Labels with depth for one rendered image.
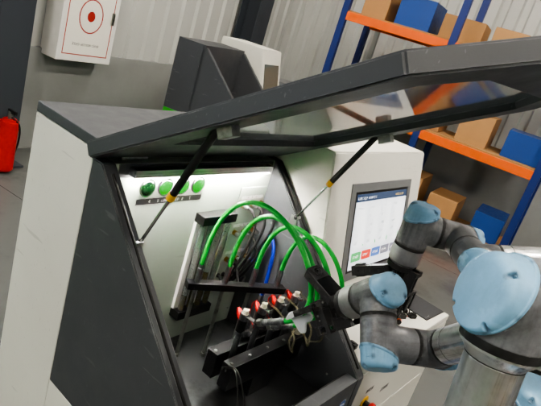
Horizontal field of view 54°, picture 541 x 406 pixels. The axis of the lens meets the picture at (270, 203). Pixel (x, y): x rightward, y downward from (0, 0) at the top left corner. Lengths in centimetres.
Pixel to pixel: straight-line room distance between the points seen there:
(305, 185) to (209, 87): 341
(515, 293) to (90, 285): 99
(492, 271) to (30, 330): 130
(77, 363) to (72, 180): 47
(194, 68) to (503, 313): 461
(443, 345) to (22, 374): 122
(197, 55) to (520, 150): 356
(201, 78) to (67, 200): 377
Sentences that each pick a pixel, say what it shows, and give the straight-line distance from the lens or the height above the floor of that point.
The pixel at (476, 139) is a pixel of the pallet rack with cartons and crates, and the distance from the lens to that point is 646.
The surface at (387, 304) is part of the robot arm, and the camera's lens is 111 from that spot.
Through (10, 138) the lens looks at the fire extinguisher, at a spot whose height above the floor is 34.
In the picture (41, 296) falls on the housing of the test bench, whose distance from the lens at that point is 163.
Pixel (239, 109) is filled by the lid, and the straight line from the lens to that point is 97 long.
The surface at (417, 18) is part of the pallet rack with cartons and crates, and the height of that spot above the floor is 233.
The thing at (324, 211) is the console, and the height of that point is 136.
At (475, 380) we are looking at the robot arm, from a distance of 83.
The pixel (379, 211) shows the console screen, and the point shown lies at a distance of 202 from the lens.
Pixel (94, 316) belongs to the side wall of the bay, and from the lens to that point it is 142.
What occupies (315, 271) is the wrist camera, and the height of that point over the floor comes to 136.
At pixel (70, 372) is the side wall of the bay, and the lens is 157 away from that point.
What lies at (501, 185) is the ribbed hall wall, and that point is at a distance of 764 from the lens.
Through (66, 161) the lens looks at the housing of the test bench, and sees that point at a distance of 145.
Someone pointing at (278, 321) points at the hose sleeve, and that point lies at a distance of 143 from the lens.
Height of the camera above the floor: 187
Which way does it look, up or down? 18 degrees down
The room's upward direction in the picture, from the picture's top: 18 degrees clockwise
